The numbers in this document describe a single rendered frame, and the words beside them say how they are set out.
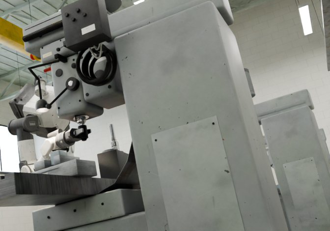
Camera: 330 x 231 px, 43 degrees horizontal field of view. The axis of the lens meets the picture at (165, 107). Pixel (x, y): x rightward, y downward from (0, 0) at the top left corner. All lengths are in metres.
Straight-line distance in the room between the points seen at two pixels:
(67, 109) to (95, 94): 0.19
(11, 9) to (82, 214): 8.74
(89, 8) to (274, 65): 9.71
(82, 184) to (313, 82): 9.68
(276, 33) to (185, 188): 10.18
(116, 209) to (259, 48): 10.01
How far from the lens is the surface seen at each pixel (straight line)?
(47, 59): 2.33
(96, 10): 1.93
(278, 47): 11.57
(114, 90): 2.06
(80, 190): 1.88
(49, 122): 2.65
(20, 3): 10.28
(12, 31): 8.86
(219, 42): 1.79
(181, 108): 1.76
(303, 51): 11.46
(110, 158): 2.37
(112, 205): 1.93
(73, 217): 2.03
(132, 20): 2.13
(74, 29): 1.95
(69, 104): 2.20
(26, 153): 2.56
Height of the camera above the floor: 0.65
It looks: 16 degrees up
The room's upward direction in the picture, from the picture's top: 12 degrees counter-clockwise
